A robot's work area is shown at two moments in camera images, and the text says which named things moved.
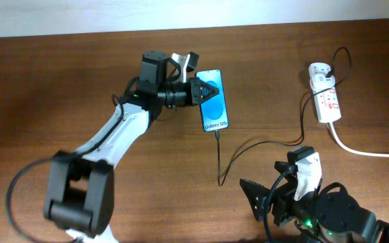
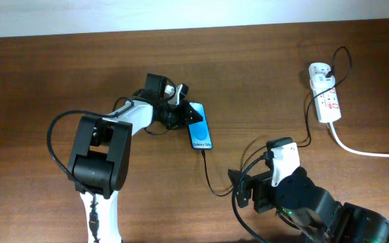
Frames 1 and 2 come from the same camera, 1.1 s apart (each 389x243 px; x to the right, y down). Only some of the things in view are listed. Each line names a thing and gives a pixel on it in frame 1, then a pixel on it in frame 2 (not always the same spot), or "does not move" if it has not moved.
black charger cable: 220,179 -> 240,178
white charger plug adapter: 321,80 does not move
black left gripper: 194,91 -> 185,118
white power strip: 326,100 does not move
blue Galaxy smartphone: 214,111 -> 199,132
